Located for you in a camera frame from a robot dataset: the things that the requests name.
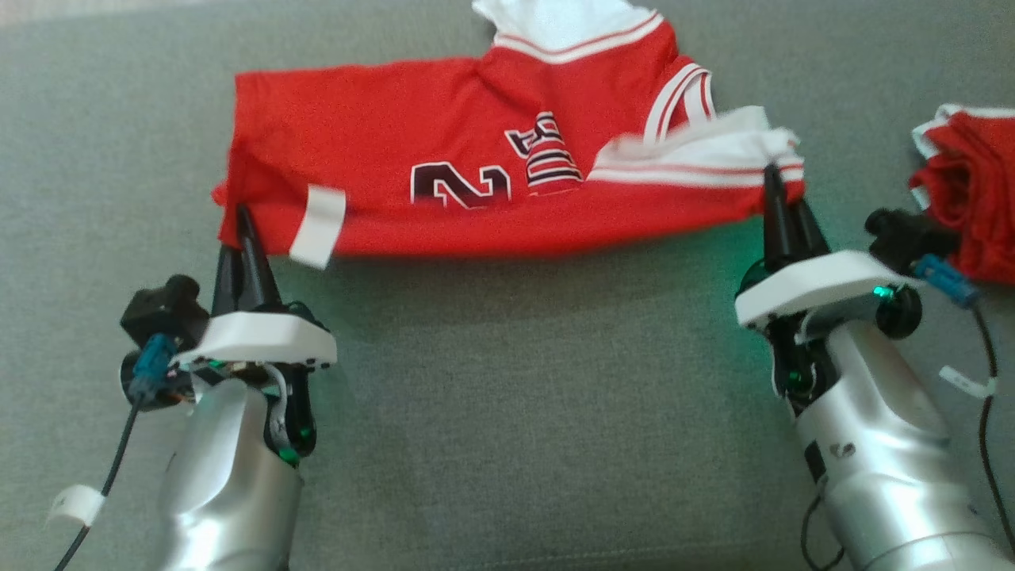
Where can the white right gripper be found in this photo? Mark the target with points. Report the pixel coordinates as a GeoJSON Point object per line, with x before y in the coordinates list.
{"type": "Point", "coordinates": [817, 281]}

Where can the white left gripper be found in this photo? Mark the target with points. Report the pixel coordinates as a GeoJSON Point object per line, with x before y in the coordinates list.
{"type": "Point", "coordinates": [262, 339]}

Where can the red basketball shorts white band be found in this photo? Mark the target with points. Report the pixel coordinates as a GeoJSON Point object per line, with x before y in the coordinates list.
{"type": "Point", "coordinates": [983, 190]}

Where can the red basketball jersey white trim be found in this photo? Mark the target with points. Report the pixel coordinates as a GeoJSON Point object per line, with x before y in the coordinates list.
{"type": "Point", "coordinates": [381, 143]}

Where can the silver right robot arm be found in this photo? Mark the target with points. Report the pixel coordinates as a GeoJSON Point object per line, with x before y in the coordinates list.
{"type": "Point", "coordinates": [880, 468]}

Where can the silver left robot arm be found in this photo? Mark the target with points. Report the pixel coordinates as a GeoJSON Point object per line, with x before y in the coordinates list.
{"type": "Point", "coordinates": [222, 492]}

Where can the grey sofa seat cushion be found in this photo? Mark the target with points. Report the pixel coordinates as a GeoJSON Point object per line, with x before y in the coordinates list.
{"type": "Point", "coordinates": [515, 396]}

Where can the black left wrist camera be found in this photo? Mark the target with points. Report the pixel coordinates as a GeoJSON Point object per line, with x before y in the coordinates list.
{"type": "Point", "coordinates": [162, 309]}

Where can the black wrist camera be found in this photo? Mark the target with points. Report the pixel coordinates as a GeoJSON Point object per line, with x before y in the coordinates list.
{"type": "Point", "coordinates": [904, 238]}
{"type": "Point", "coordinates": [162, 309]}

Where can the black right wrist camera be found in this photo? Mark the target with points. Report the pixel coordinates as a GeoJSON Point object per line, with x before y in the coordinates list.
{"type": "Point", "coordinates": [904, 238]}

